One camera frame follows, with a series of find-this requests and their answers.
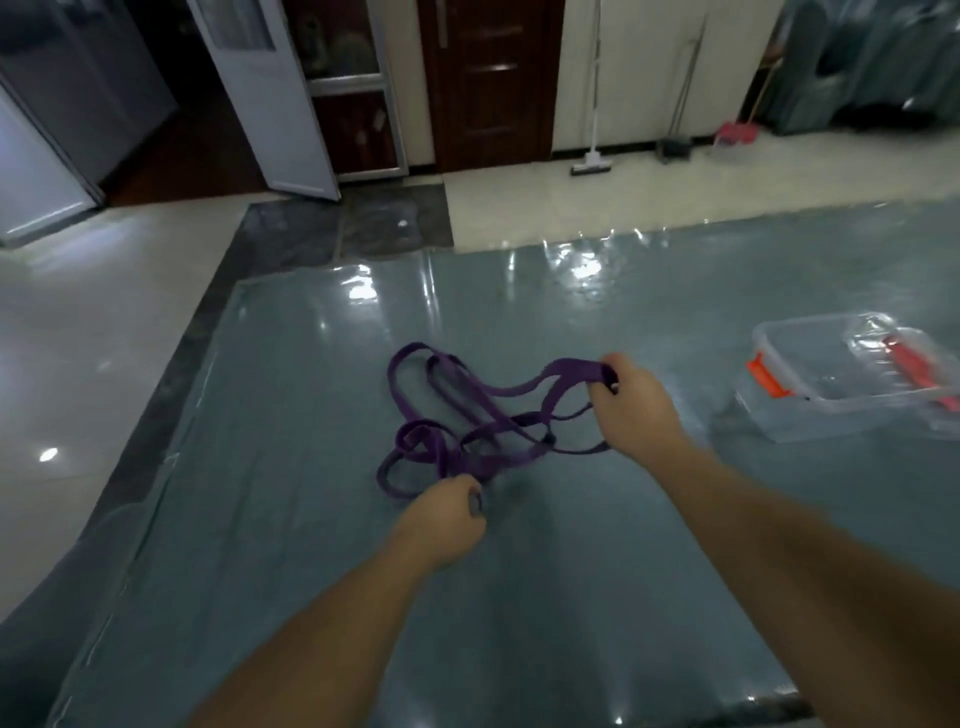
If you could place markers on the white squeegee mop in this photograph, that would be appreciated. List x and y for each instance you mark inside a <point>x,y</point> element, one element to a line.
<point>592,105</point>

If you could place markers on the person's left thumb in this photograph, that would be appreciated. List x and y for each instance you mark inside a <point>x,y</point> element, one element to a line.
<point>474,497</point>

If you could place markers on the grey sofa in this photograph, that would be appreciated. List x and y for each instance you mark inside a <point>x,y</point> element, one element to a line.
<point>862,64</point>

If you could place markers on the pink broom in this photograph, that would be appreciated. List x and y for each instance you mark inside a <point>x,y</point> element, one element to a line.
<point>739,124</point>

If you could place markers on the white framed glass cabinet door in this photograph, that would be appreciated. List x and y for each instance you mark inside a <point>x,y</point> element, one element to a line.
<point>352,86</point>

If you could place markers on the person's right hand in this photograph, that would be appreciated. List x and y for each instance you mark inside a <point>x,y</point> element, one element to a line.
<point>637,416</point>

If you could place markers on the person's left hand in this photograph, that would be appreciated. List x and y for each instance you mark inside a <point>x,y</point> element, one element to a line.
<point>439,521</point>

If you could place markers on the person's right fingers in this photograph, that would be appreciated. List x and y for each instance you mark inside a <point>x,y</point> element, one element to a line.
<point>606,373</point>

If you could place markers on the clear plastic table cover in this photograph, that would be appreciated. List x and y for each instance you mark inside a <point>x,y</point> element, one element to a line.
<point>525,480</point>

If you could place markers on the clear plastic storage box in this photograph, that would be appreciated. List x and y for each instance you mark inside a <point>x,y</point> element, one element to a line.
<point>832,382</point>

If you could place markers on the dark brown wooden door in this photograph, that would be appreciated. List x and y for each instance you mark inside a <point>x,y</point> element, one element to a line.
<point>489,79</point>

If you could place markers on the grey sliding door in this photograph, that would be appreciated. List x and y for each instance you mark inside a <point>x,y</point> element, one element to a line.
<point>56,112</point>

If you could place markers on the person's right forearm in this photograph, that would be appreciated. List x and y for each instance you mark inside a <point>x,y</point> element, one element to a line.
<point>817,577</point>

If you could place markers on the person's left forearm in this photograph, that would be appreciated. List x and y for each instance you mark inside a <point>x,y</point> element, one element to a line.
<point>315,645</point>

